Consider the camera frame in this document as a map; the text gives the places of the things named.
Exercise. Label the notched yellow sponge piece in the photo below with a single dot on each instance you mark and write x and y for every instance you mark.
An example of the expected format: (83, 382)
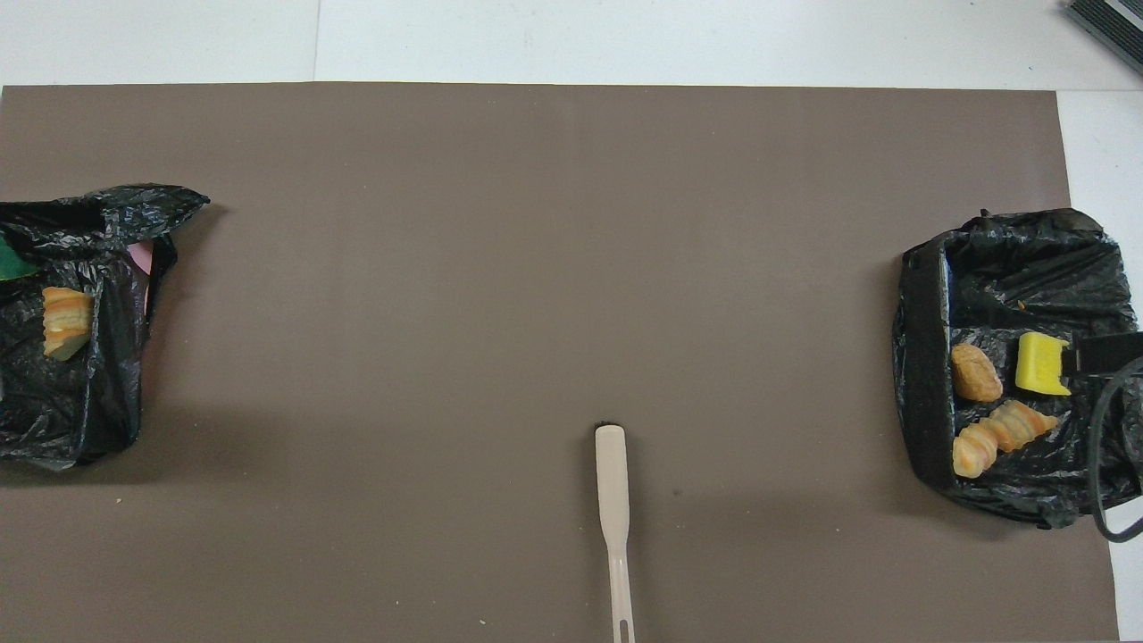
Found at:
(1040, 363)

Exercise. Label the striped toy bread slice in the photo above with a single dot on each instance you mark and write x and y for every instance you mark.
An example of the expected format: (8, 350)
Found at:
(1018, 424)
(973, 451)

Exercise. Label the orange oval toy bun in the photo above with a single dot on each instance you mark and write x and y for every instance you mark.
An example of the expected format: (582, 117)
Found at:
(975, 373)

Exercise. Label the beige hand brush black bristles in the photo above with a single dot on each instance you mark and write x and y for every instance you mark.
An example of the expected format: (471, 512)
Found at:
(612, 482)

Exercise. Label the pale crust toy bread piece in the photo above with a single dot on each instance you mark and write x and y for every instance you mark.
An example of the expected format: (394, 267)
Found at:
(67, 317)

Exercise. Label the green backed yellow sponge piece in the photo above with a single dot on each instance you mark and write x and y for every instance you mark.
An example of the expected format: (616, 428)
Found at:
(13, 263)

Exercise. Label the black bag lined pink bin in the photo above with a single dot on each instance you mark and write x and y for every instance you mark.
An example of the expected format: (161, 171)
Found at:
(107, 402)

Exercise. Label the dark ribbed device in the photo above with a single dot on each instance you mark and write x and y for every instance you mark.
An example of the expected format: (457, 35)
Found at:
(1112, 22)

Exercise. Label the brown table mat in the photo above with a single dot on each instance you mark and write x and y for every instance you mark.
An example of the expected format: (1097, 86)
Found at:
(536, 223)

